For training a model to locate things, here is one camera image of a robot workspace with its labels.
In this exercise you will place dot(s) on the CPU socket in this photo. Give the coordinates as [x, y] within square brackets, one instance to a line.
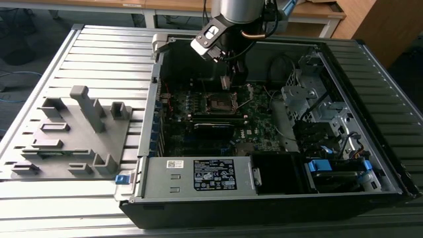
[219, 104]

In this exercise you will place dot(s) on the grey plastic case latch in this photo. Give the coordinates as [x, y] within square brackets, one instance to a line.
[159, 43]

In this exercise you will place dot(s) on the perforated metal drive cage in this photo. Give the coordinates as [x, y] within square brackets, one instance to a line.
[309, 80]

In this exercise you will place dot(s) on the silver metal disk bay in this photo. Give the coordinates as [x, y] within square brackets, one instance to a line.
[295, 95]

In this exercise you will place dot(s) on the green motherboard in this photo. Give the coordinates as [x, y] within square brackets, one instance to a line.
[260, 124]

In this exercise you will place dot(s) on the black graphics card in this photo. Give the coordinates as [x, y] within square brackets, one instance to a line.
[212, 131]

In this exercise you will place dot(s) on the grey chipset heat sink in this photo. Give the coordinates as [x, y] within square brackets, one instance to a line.
[244, 147]

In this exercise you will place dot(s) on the wooden cabinet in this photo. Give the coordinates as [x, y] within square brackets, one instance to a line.
[379, 24]

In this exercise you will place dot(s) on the black plastic shroud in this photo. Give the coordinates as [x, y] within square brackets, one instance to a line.
[278, 173]

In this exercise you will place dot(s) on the blue disk carrier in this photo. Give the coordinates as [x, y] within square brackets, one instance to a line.
[319, 165]

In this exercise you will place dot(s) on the silver power supply unit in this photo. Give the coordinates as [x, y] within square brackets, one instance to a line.
[159, 178]

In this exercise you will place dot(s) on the grey parts rack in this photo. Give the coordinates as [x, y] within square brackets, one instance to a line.
[83, 138]

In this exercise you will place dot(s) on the blue plastic case latch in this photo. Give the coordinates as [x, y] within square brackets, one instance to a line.
[122, 179]

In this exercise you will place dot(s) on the black PC case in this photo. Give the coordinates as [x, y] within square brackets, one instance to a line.
[231, 215]

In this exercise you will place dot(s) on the green RAM stick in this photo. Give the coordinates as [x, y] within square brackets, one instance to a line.
[54, 154]

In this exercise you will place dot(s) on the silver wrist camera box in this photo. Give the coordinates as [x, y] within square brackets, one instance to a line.
[208, 37]

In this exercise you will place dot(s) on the wooden desk white frame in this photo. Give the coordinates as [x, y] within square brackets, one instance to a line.
[317, 13]
[83, 2]

